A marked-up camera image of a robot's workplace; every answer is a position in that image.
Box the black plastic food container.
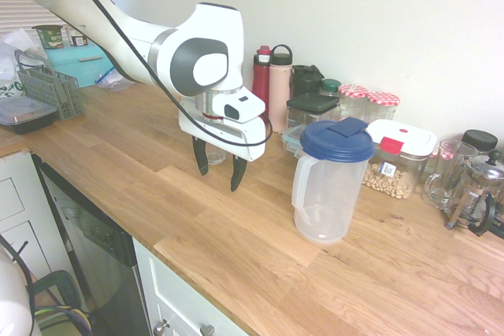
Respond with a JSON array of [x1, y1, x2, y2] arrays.
[[0, 98, 58, 135]]

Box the white cabinet drawer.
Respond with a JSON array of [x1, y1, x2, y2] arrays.
[[132, 237, 253, 336]]

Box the teal bread box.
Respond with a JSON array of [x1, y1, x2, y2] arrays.
[[42, 42, 119, 89]]

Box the small clear drinking glass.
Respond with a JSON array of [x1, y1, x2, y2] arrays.
[[205, 142, 228, 167]]

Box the clear zip bag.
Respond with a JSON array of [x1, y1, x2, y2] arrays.
[[94, 68, 137, 93]]

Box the glass container blue clip lid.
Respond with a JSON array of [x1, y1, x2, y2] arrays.
[[280, 124, 309, 159]]

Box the grey cutlery basket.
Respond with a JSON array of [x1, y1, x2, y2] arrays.
[[14, 49, 86, 120]]

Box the glass jar with green lid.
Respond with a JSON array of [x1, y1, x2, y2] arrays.
[[319, 78, 343, 99]]

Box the dark green shaker bottle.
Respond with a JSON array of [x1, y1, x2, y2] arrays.
[[290, 64, 324, 99]]

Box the white cabinet door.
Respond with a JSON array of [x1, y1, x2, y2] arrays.
[[0, 150, 90, 313]]

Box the black dishwasher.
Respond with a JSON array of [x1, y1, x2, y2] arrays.
[[33, 153, 153, 336]]

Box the clear glass mug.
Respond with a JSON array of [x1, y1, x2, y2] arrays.
[[421, 138, 480, 210]]

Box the glass jar red gingham lid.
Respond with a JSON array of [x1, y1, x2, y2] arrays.
[[337, 83, 369, 121], [364, 90, 399, 124]]

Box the white plastic bag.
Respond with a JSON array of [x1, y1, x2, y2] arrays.
[[0, 28, 44, 101]]

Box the small brown jar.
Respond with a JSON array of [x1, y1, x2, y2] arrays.
[[65, 27, 88, 48]]

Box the red water bottle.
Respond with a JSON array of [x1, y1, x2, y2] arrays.
[[251, 45, 272, 116]]

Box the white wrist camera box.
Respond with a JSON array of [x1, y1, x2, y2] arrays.
[[212, 90, 267, 124]]

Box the square container with black lid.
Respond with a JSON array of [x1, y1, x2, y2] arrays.
[[286, 92, 340, 129]]

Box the cereal container with white lid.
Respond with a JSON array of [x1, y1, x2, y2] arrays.
[[361, 118, 439, 200]]

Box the dark green metal frame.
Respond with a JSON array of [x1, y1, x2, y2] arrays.
[[27, 270, 86, 325]]

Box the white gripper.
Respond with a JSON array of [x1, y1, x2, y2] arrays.
[[179, 95, 268, 193]]

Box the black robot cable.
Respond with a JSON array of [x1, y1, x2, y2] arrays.
[[53, 0, 275, 146]]

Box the white window blinds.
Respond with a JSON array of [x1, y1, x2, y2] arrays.
[[0, 0, 60, 44]]

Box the pink bottle with black lid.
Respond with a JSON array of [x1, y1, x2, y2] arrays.
[[267, 44, 295, 133]]

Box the green oatmeal cup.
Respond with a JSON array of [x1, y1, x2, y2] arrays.
[[31, 24, 64, 50]]

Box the glass French press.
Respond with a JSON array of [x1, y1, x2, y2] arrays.
[[444, 149, 504, 238]]

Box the jar with black lid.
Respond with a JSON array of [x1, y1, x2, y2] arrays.
[[461, 129, 499, 156]]

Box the clear pitcher with blue lid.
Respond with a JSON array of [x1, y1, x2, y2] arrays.
[[291, 117, 377, 245]]

